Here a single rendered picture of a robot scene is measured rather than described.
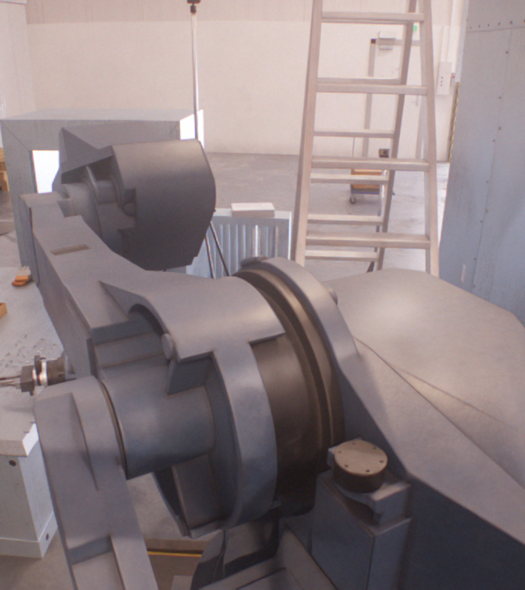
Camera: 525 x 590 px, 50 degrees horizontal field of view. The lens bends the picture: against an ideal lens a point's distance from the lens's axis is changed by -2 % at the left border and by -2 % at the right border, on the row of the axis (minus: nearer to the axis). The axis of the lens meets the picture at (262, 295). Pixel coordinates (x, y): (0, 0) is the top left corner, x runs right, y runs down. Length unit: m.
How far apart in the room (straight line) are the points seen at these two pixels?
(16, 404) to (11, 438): 0.22
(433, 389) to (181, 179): 0.93
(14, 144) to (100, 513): 3.52
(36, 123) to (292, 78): 7.87
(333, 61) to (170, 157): 9.88
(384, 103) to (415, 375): 10.72
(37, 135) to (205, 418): 3.38
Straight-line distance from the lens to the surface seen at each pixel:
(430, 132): 1.81
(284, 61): 11.30
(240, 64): 11.39
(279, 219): 4.35
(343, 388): 0.66
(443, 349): 0.75
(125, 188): 1.39
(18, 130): 4.01
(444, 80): 11.33
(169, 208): 1.43
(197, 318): 0.64
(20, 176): 4.07
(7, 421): 2.45
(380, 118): 11.36
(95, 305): 0.85
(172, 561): 1.33
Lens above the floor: 2.00
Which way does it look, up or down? 24 degrees down
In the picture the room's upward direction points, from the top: 1 degrees clockwise
